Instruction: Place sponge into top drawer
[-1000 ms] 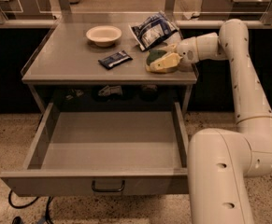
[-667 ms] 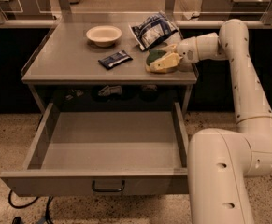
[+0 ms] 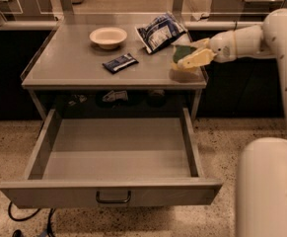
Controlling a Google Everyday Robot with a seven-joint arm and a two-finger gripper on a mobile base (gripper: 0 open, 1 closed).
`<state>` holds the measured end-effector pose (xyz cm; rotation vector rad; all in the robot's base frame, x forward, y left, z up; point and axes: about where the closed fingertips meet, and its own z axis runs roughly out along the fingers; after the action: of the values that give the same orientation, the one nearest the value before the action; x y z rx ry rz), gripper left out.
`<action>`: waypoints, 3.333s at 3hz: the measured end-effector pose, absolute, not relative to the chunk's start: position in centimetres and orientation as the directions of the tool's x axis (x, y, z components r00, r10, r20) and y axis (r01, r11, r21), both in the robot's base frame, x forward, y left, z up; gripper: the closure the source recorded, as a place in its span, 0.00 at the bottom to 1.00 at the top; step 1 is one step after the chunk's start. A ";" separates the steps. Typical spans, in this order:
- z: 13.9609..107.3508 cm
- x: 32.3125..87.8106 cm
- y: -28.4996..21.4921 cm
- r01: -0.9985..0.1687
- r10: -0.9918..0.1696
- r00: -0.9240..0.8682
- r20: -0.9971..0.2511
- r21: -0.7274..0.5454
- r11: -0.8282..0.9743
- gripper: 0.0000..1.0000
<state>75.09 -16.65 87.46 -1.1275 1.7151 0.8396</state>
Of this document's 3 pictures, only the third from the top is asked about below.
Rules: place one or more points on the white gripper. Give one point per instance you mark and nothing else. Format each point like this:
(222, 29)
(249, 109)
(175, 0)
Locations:
(222, 46)

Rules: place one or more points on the green yellow sponge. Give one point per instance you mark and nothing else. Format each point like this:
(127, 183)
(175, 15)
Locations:
(181, 51)

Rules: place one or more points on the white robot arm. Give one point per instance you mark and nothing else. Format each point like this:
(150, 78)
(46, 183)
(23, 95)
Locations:
(261, 186)

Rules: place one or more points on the grey metal drawer cabinet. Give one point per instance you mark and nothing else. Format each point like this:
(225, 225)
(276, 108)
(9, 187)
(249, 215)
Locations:
(70, 62)

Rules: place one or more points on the open grey top drawer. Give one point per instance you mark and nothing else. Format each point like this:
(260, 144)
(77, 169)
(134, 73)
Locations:
(156, 158)

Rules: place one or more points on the blue white chip bag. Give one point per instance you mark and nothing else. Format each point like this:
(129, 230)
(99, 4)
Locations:
(160, 33)

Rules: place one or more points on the small blue snack packet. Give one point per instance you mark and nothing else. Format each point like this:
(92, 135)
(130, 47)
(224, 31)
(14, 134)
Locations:
(120, 63)

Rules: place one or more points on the white ceramic bowl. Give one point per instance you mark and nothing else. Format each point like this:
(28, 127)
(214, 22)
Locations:
(108, 38)

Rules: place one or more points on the black metal drawer handle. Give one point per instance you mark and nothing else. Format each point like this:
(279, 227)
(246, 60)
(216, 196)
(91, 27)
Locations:
(113, 197)

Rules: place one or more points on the grey horizontal rail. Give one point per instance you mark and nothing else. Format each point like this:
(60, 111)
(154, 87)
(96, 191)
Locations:
(192, 26)

